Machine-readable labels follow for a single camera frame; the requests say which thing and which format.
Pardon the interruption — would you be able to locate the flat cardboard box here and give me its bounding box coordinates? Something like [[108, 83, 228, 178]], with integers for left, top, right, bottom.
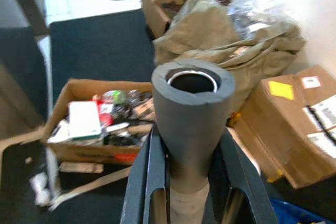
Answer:
[[226, 119, 292, 185]]

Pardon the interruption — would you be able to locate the white box with green edge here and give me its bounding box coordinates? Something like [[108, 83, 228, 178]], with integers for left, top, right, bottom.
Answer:
[[67, 100, 103, 141]]

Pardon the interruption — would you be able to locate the sealed cardboard box with labels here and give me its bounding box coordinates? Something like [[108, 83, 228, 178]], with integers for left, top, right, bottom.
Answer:
[[240, 64, 336, 189]]

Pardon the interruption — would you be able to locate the long white strip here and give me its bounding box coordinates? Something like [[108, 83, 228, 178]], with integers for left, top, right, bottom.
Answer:
[[36, 35, 62, 198]]

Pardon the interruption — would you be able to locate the clear plastic bag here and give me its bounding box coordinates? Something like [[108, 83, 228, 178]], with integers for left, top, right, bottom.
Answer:
[[183, 0, 297, 41]]

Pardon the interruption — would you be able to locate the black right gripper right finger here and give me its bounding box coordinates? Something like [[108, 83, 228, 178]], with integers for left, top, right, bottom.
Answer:
[[207, 128, 279, 224]]

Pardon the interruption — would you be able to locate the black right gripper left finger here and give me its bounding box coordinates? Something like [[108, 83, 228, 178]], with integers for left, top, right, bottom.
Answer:
[[119, 124, 171, 224]]

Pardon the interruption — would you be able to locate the broom with grey foam grip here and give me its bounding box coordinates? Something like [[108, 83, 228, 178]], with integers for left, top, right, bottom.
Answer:
[[151, 60, 236, 224]]

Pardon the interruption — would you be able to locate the open cardboard box of clutter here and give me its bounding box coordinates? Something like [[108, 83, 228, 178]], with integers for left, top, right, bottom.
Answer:
[[46, 78, 158, 166]]

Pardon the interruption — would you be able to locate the small tan cardboard piece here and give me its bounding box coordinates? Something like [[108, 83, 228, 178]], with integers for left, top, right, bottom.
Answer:
[[58, 161, 105, 174]]

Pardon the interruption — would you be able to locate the crumpled white tissue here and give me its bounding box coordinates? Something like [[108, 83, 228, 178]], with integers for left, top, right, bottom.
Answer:
[[28, 173, 52, 206]]

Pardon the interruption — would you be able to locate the large open cardboard box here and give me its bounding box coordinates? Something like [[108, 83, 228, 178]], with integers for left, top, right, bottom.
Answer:
[[140, 0, 232, 40]]

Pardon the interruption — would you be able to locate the olive woven sack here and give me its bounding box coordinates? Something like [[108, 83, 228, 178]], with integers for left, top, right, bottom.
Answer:
[[152, 0, 307, 114]]

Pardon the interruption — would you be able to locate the red printed package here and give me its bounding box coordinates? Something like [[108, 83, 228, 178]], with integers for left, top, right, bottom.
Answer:
[[91, 95, 116, 127]]

